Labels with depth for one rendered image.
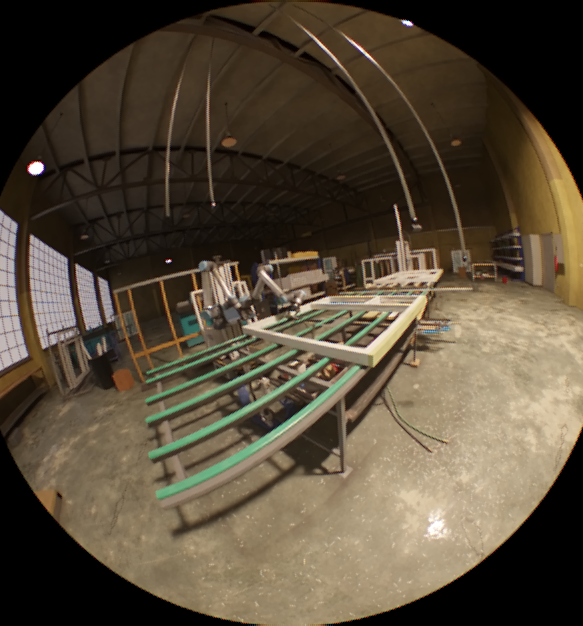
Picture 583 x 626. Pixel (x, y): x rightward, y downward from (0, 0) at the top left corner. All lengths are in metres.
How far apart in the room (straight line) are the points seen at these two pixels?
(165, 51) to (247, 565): 8.68
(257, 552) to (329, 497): 0.61
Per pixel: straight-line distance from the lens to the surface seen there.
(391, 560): 1.41
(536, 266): 10.16
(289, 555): 1.41
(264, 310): 6.09
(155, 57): 7.56
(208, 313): 2.38
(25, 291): 9.22
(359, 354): 1.01
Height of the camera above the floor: 1.38
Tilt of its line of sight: 12 degrees down
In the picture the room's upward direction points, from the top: 11 degrees counter-clockwise
